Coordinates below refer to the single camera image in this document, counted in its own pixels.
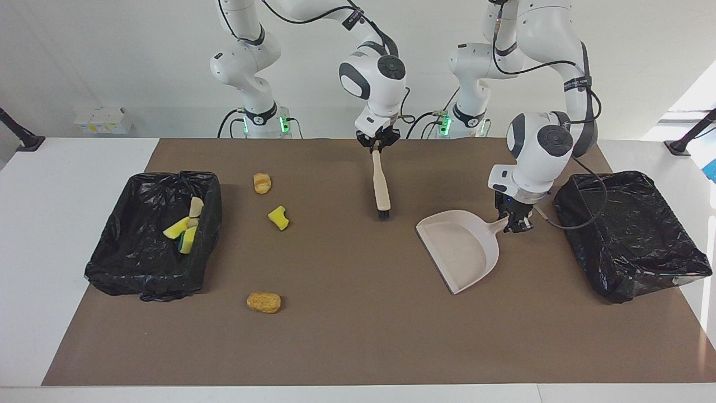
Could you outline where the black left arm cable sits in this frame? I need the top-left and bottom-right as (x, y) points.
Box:
(492, 0), (609, 230)

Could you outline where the bin with black bag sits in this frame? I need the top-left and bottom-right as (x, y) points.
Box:
(84, 170), (223, 302)
(554, 171), (713, 304)

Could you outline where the white boxes row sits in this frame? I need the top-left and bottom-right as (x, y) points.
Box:
(74, 106), (134, 135)

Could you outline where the yellow sponge with green pad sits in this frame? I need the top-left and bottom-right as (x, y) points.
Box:
(178, 226), (199, 255)

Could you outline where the black camera stand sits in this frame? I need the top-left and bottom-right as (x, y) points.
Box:
(0, 107), (46, 152)
(663, 108), (716, 156)

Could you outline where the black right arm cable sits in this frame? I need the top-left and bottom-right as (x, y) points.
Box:
(260, 0), (417, 125)

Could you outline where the beige plastic dustpan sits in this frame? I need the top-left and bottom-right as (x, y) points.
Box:
(415, 210), (511, 296)

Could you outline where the small yellow sponge piece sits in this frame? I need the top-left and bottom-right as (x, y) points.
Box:
(267, 205), (290, 231)

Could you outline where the beige hand brush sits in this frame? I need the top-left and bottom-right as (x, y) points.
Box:
(371, 140), (391, 220)

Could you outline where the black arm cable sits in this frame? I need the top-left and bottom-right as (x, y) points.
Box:
(492, 0), (609, 230)
(260, 0), (417, 125)

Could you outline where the brown bread roll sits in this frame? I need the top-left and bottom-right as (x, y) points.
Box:
(247, 292), (282, 314)

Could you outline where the black base cable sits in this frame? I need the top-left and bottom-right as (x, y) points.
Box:
(407, 111), (448, 139)
(217, 109), (247, 139)

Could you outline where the brown table mat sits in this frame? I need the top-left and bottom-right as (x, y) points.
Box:
(42, 138), (716, 387)

